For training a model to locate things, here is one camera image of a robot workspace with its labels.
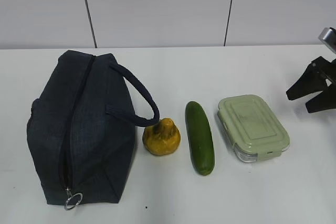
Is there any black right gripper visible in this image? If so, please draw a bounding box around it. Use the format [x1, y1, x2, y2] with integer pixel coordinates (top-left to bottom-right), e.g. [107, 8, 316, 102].
[286, 56, 335, 113]

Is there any green cucumber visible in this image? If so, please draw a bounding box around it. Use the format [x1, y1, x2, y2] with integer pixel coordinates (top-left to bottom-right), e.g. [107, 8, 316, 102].
[185, 101, 215, 176]

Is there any yellow pear-shaped squash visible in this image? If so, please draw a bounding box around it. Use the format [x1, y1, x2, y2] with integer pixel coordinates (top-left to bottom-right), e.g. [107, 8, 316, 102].
[142, 118, 181, 156]

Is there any dark blue lunch bag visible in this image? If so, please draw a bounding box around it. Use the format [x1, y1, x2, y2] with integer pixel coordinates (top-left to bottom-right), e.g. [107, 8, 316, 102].
[27, 50, 160, 210]

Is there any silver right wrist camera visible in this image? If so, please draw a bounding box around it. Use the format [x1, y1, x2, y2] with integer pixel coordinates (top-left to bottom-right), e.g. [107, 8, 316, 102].
[318, 27, 336, 54]

